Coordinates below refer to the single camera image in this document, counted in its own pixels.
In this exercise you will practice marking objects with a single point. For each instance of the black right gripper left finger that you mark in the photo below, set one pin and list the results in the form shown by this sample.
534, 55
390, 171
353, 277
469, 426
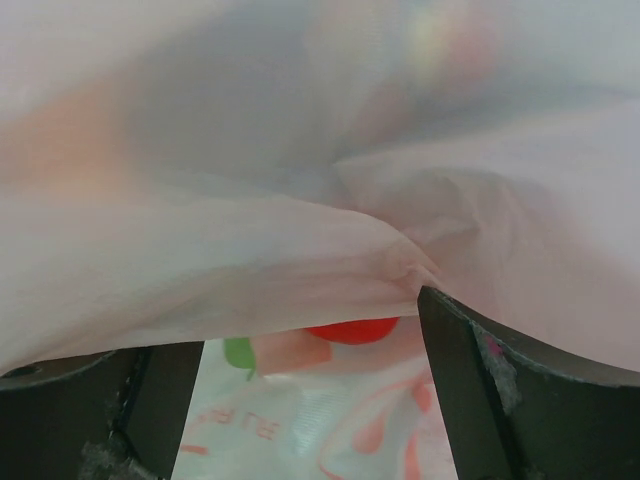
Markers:
114, 415

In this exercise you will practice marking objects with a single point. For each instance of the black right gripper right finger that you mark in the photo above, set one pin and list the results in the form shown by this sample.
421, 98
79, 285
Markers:
517, 408

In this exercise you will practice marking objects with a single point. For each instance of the red fake apple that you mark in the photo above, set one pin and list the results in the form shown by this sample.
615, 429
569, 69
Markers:
358, 332

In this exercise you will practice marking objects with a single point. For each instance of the pink plastic bag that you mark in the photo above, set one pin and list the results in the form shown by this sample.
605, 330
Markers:
186, 170

